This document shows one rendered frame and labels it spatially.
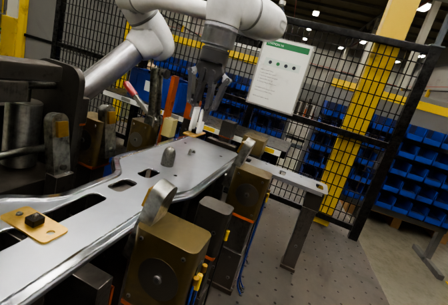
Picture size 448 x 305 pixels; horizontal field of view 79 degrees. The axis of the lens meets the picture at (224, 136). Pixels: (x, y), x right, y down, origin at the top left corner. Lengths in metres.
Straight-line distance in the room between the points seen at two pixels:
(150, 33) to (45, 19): 2.37
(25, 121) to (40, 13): 2.96
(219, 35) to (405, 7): 0.85
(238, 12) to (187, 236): 0.55
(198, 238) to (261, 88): 0.98
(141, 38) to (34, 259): 0.96
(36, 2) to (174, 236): 3.35
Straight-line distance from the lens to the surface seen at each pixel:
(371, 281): 1.20
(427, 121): 3.04
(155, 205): 0.37
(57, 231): 0.44
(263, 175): 0.67
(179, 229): 0.39
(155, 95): 0.82
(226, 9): 0.73
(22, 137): 0.64
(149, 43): 1.22
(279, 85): 1.26
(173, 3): 1.00
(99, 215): 0.48
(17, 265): 0.40
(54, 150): 0.60
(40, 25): 3.54
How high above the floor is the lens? 1.26
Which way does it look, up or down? 14 degrees down
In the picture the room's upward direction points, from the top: 16 degrees clockwise
